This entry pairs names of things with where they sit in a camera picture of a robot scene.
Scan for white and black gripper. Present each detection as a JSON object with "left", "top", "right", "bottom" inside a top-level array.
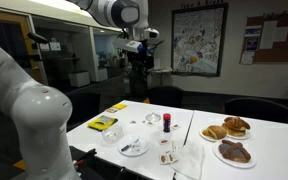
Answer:
[{"left": 113, "top": 28, "right": 160, "bottom": 53}]

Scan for white sauce packet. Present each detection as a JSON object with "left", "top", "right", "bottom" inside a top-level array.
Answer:
[{"left": 159, "top": 151, "right": 178, "bottom": 165}]

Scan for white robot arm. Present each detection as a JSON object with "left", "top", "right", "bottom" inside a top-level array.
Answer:
[{"left": 0, "top": 0, "right": 159, "bottom": 180}]

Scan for clear cut-glass bowl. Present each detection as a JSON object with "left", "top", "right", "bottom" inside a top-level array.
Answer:
[{"left": 102, "top": 125, "right": 123, "bottom": 144}]

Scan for framed map poster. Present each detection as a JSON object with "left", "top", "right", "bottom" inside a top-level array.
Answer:
[{"left": 171, "top": 3, "right": 229, "bottom": 77}]

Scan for black office chair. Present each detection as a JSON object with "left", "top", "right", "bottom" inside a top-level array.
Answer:
[
  {"left": 67, "top": 92, "right": 100, "bottom": 131},
  {"left": 148, "top": 86, "right": 184, "bottom": 108},
  {"left": 224, "top": 97, "right": 288, "bottom": 123}
]

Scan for yellow sticky note pad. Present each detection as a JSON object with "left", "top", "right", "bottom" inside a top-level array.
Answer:
[{"left": 112, "top": 103, "right": 127, "bottom": 110}]

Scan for small clear glass dish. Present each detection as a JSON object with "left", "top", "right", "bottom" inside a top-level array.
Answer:
[{"left": 146, "top": 113, "right": 161, "bottom": 122}]

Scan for small candy wrapper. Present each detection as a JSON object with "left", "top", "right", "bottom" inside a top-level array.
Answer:
[{"left": 172, "top": 124, "right": 180, "bottom": 130}]

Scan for black office chair left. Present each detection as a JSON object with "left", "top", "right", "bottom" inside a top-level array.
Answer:
[{"left": 67, "top": 92, "right": 100, "bottom": 131}]

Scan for yellow green crayon box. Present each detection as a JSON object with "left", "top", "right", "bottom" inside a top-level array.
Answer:
[{"left": 87, "top": 116, "right": 117, "bottom": 131}]

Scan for white plate with marker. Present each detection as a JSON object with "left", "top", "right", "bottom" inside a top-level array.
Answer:
[{"left": 117, "top": 135, "right": 150, "bottom": 157}]

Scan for white sugar packet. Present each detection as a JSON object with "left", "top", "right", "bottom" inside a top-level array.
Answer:
[{"left": 131, "top": 145, "right": 141, "bottom": 153}]

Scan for golden bread roll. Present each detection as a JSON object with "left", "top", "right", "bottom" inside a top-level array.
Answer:
[{"left": 202, "top": 125, "right": 227, "bottom": 140}]

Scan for white plate under roll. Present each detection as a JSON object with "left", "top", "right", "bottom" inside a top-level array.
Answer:
[{"left": 199, "top": 129, "right": 226, "bottom": 142}]

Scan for black office chair right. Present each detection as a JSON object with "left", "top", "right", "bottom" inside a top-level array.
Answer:
[{"left": 224, "top": 97, "right": 288, "bottom": 123}]

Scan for brown cork notice board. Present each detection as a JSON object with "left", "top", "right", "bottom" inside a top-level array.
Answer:
[{"left": 240, "top": 11, "right": 288, "bottom": 64}]

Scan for stacked brown pastry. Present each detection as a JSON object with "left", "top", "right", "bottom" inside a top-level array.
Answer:
[{"left": 222, "top": 117, "right": 250, "bottom": 137}]

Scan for white paper napkin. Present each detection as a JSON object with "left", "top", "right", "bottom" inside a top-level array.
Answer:
[{"left": 170, "top": 141, "right": 205, "bottom": 180}]

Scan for white plate under pastry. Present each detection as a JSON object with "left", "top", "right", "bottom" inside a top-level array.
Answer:
[{"left": 227, "top": 132, "right": 250, "bottom": 140}]

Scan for dark brown bread loaf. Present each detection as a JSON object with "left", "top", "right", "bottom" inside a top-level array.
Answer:
[{"left": 218, "top": 140, "right": 251, "bottom": 163}]

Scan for white plate under dark loaf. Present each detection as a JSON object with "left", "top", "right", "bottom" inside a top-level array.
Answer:
[{"left": 212, "top": 142, "right": 257, "bottom": 169}]

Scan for black camera on stand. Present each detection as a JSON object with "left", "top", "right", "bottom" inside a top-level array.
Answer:
[{"left": 27, "top": 32, "right": 48, "bottom": 44}]

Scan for orange handled tool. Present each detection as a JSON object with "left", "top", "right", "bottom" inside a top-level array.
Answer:
[{"left": 71, "top": 148, "right": 97, "bottom": 168}]

